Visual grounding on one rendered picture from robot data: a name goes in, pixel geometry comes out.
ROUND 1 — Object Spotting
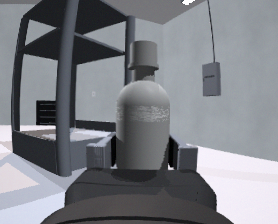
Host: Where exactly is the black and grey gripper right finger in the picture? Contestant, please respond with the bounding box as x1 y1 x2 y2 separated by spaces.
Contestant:
168 134 198 172

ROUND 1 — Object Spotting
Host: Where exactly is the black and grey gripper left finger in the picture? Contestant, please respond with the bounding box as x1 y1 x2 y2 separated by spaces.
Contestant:
86 133 116 169

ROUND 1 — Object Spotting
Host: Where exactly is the grey bottle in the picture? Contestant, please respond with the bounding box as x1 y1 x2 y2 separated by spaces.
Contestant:
116 40 170 170

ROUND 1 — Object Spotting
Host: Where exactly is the dark grey shelving unit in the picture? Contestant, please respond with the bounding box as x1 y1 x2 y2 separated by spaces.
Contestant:
11 0 135 177

